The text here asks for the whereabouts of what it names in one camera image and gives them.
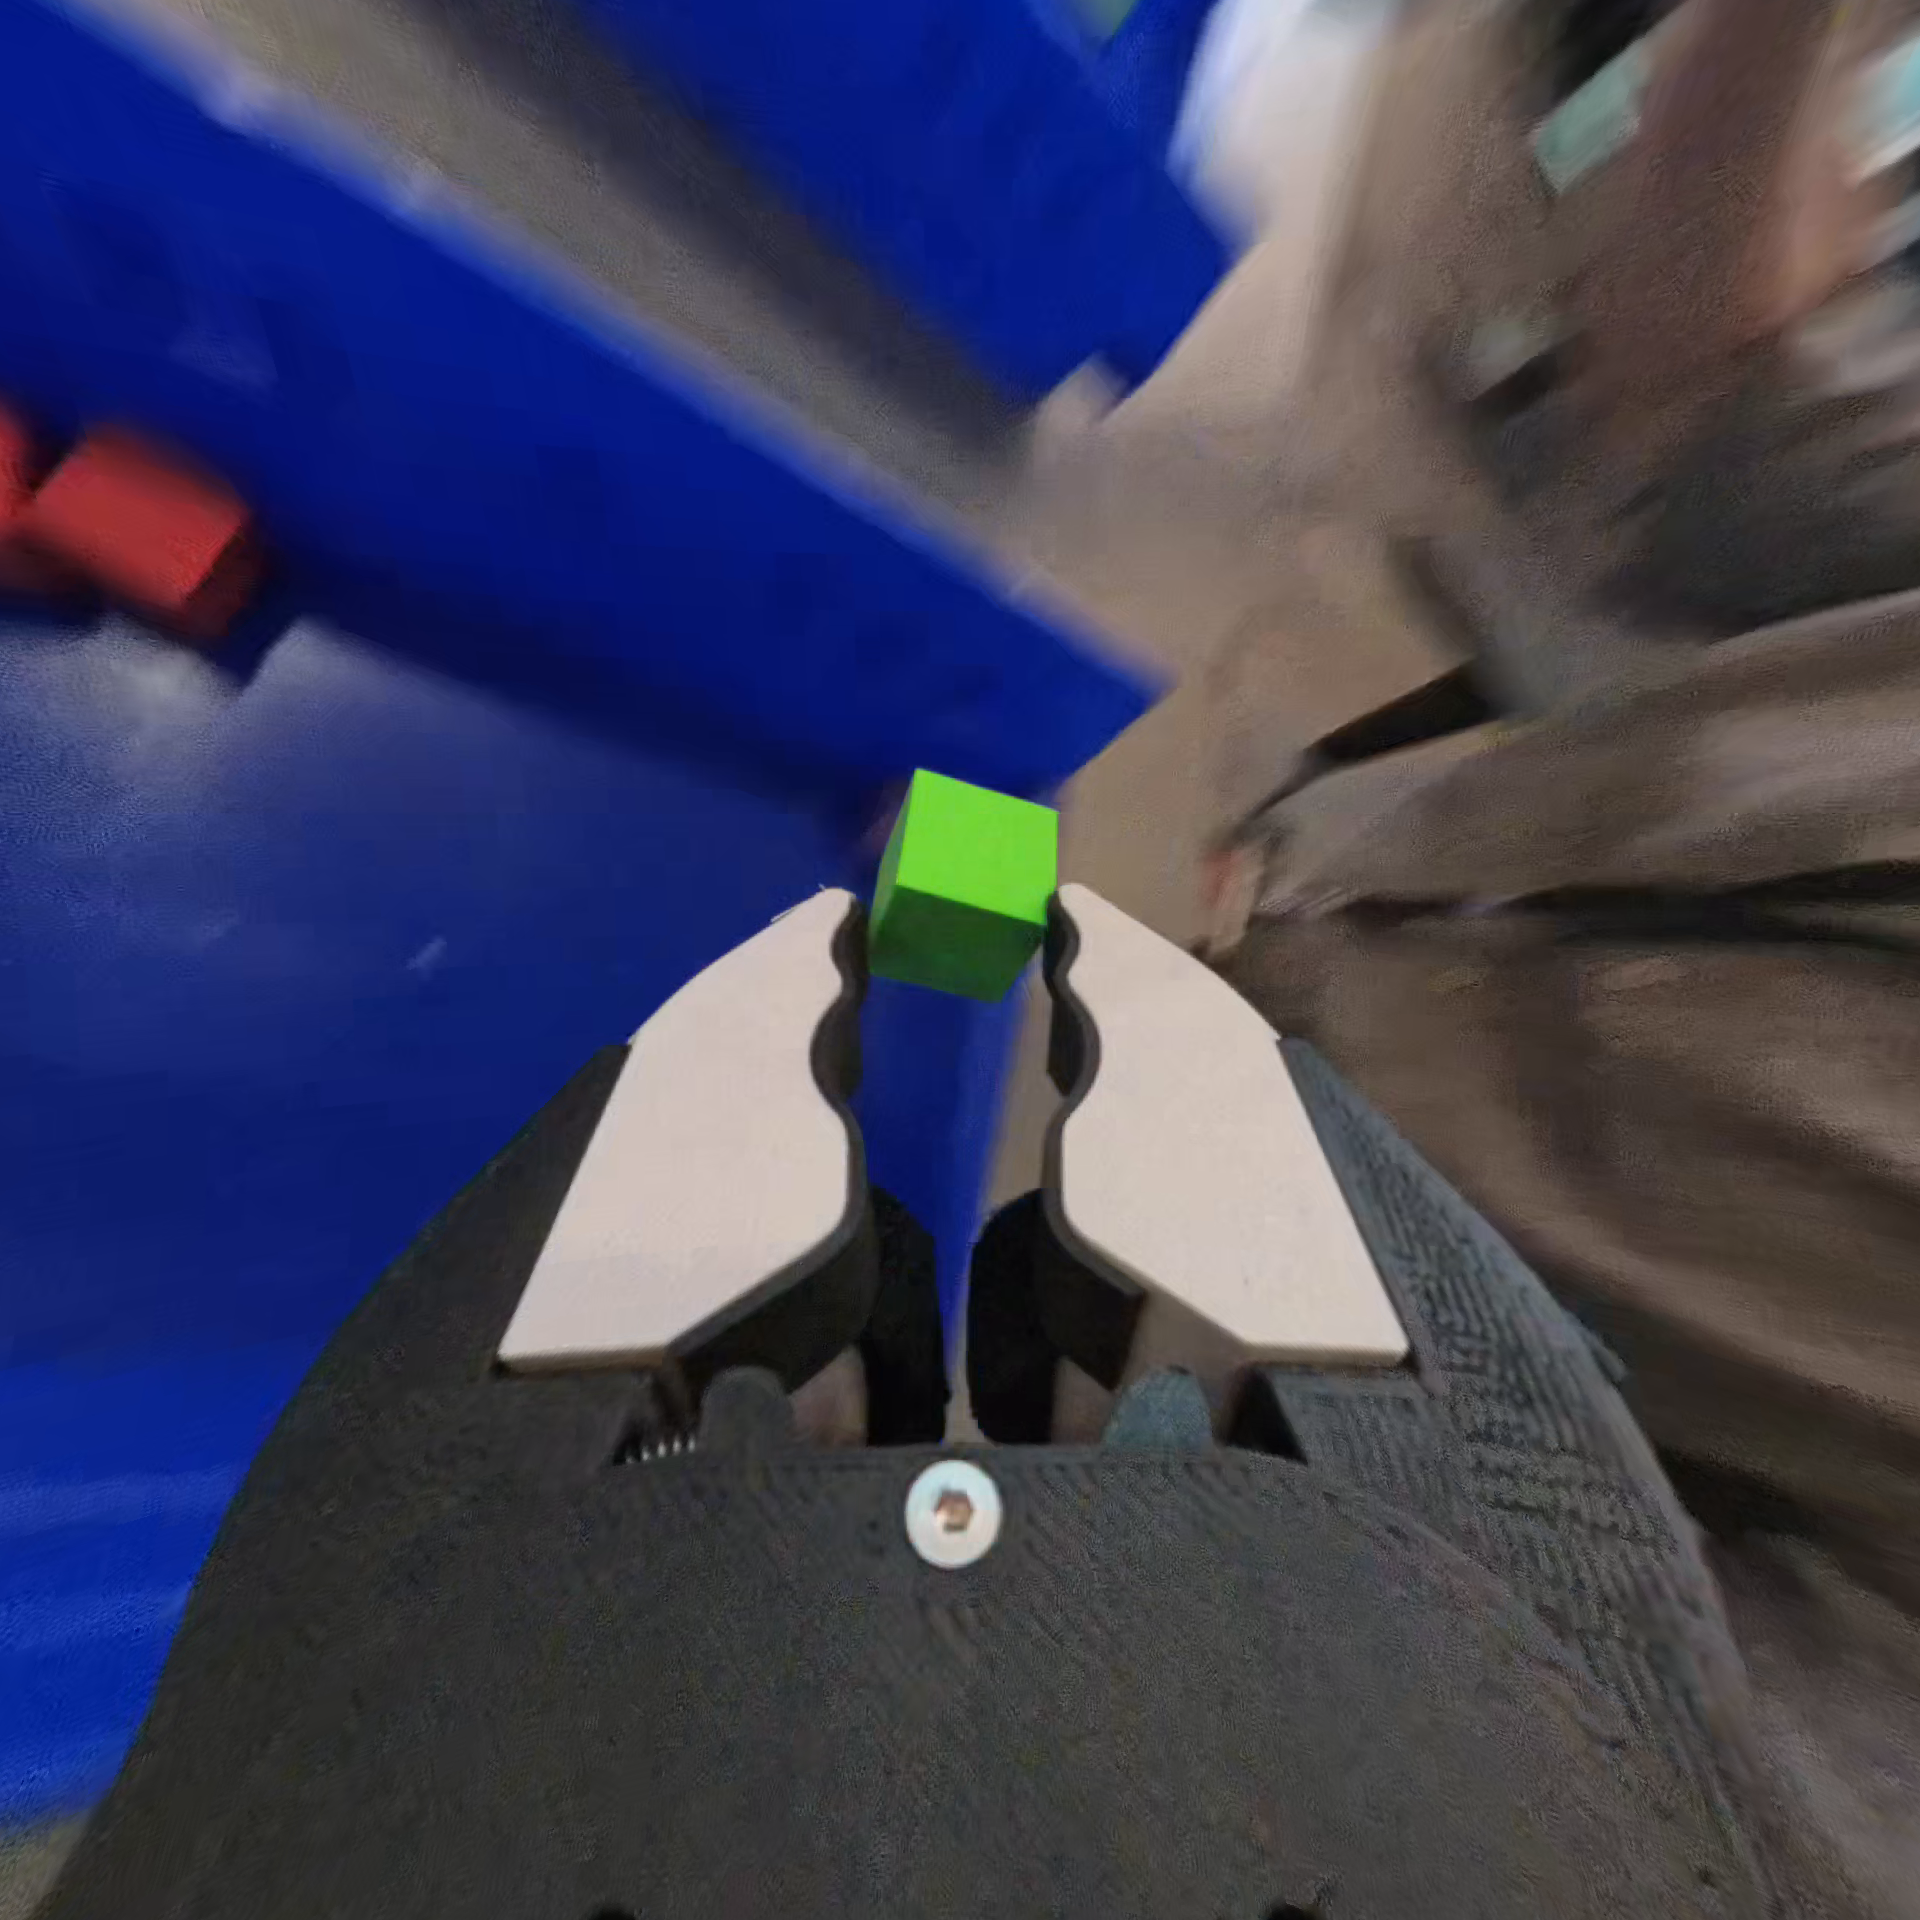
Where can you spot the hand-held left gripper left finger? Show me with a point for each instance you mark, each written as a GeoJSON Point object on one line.
{"type": "Point", "coordinates": [690, 1171]}

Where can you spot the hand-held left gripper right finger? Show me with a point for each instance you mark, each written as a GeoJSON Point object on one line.
{"type": "Point", "coordinates": [1216, 1186]}

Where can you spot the blue plastic bin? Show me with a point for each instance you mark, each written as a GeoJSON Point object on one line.
{"type": "Point", "coordinates": [450, 900]}
{"type": "Point", "coordinates": [975, 180]}

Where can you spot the green cube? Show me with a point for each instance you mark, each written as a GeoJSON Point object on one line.
{"type": "Point", "coordinates": [961, 885]}

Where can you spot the red cube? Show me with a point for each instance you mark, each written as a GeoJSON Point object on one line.
{"type": "Point", "coordinates": [134, 523]}
{"type": "Point", "coordinates": [13, 497]}

